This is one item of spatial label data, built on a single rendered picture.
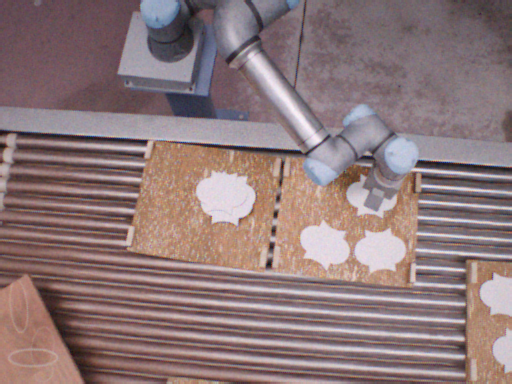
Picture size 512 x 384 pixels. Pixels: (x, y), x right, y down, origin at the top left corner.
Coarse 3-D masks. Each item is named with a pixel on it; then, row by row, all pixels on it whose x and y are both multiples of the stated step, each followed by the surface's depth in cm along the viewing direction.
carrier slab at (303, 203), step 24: (360, 168) 159; (288, 192) 157; (312, 192) 157; (336, 192) 157; (408, 192) 157; (288, 216) 155; (312, 216) 155; (336, 216) 155; (360, 216) 155; (384, 216) 155; (408, 216) 155; (288, 240) 154; (408, 240) 153; (288, 264) 152; (312, 264) 152; (336, 264) 152; (360, 264) 151; (408, 264) 151; (408, 288) 150
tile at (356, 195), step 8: (360, 176) 158; (352, 184) 157; (360, 184) 157; (352, 192) 156; (360, 192) 156; (368, 192) 156; (352, 200) 155; (360, 200) 155; (384, 200) 155; (392, 200) 155; (360, 208) 155; (368, 208) 155; (384, 208) 155
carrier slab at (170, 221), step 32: (160, 160) 161; (192, 160) 161; (224, 160) 160; (256, 160) 160; (160, 192) 158; (192, 192) 158; (256, 192) 158; (160, 224) 156; (192, 224) 156; (224, 224) 155; (256, 224) 155; (192, 256) 153; (224, 256) 153; (256, 256) 153
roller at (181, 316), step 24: (72, 312) 152; (96, 312) 151; (120, 312) 151; (144, 312) 151; (168, 312) 151; (192, 312) 151; (336, 336) 149; (360, 336) 148; (384, 336) 148; (408, 336) 147; (432, 336) 147; (456, 336) 147
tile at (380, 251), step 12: (360, 240) 152; (372, 240) 152; (384, 240) 152; (396, 240) 152; (360, 252) 151; (372, 252) 151; (384, 252) 151; (396, 252) 151; (372, 264) 150; (384, 264) 150
